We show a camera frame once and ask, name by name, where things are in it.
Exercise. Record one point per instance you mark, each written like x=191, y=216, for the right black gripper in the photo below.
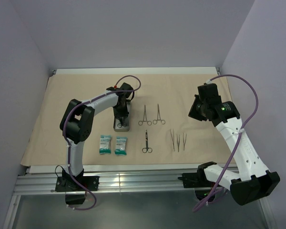
x=192, y=113

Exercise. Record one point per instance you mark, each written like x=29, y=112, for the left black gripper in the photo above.
x=124, y=114

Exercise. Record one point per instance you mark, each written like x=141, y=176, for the metal instrument tray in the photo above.
x=125, y=129

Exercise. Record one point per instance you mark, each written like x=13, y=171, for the steel hemostat forceps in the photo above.
x=144, y=120
x=158, y=119

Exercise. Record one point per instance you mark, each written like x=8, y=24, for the teal sterile packet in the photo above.
x=120, y=146
x=105, y=144

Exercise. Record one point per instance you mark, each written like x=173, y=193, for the beige cloth wrap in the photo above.
x=173, y=92

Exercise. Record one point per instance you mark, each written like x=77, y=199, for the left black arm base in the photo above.
x=75, y=195

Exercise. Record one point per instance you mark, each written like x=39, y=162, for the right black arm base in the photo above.
x=193, y=180

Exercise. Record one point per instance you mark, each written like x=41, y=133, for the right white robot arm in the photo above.
x=254, y=180

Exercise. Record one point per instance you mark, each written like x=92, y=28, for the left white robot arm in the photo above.
x=76, y=124

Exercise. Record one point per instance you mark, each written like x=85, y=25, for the aluminium mounting rail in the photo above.
x=109, y=182

